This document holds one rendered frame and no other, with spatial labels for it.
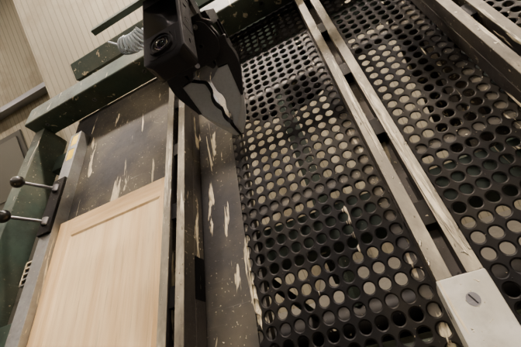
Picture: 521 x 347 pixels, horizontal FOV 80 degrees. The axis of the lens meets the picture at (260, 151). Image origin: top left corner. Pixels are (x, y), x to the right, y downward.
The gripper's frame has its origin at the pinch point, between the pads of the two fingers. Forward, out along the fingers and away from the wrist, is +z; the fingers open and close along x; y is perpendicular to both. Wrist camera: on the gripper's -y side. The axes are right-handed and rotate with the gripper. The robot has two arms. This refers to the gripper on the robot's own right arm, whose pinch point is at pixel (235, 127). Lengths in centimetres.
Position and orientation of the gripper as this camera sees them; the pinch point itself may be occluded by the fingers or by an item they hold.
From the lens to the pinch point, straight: 40.9
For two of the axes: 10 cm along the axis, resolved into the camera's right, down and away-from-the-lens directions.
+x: -8.9, 3.9, 2.2
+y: 0.2, -4.5, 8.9
